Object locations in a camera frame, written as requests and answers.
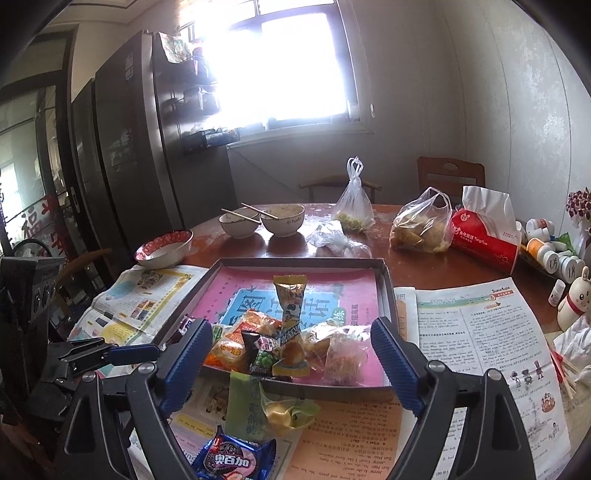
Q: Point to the white ceramic bowl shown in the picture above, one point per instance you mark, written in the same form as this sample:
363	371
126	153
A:
284	224
238	228

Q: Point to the colourful picture newspaper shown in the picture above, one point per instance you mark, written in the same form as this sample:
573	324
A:
134	295

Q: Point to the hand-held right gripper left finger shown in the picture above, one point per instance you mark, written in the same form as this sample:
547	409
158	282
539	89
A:
184	364

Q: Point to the shallow dark cardboard box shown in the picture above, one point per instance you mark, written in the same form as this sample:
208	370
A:
323	392

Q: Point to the bundle of bamboo skewers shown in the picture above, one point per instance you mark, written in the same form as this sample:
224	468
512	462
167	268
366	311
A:
565	374

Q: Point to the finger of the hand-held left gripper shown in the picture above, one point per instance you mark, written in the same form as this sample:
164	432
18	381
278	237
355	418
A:
81	348
131	354

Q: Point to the red patterned bowl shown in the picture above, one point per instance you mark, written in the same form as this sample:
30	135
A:
161	254

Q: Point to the glass door red decorations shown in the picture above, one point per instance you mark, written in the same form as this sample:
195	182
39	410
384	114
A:
27	161

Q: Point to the wooden chopstick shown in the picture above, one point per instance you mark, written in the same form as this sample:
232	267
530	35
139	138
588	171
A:
235	214
258	210

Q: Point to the orange bread packet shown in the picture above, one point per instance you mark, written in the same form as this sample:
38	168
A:
226	348

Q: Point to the pink printed workbook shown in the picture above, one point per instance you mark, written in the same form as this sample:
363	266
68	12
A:
332	286

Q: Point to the yellow cartoon snack packet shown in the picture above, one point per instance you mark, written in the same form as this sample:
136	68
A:
291	323

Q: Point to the white rabbit figurine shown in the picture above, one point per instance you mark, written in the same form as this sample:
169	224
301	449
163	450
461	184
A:
575	304

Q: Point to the small white bottle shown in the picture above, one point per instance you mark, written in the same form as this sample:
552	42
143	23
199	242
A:
556	293

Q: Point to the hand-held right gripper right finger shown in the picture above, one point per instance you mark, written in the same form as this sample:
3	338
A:
397	364

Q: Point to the cluster of white medicine bottles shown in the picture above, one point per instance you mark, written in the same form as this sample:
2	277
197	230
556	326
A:
551	254

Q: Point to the white text newspaper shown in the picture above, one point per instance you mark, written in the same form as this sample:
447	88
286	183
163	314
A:
485	332

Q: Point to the dark refrigerator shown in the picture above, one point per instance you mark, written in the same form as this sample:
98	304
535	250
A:
129	138

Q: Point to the patterned cloth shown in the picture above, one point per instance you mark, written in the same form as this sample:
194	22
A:
173	46

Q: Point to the window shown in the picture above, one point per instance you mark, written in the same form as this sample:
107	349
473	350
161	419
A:
286	69

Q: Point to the clear shredded snack packet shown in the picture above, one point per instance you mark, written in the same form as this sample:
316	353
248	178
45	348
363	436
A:
346	364

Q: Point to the green yellow snack packet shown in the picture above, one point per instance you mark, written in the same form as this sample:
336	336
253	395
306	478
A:
281	410

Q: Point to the small round pastry packet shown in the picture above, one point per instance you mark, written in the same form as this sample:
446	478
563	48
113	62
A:
187	323

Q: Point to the dark red flower ornament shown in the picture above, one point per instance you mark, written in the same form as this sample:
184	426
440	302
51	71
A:
579	203

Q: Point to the black green pea packet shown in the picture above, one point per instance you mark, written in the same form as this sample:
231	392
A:
261	357

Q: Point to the curved back wooden chair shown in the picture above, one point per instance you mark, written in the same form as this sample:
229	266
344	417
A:
318	184

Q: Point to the plastic bag of yellow food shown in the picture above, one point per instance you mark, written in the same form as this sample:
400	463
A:
420	230

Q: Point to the red tissue pack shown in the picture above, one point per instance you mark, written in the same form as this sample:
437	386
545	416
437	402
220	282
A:
485	240

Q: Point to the blue cookie packet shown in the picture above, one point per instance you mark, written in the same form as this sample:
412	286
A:
231	459

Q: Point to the crumpled white plastic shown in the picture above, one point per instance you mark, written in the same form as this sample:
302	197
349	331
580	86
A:
577	341

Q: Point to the tied clear plastic bag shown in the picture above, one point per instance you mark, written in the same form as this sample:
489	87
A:
353	207

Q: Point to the high back wooden chair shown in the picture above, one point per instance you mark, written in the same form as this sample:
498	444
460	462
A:
448	170

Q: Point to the crumpled clear plastic bag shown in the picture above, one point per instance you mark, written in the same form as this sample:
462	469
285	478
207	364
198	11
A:
332	240

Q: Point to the black side rack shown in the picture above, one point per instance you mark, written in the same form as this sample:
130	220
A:
203	101

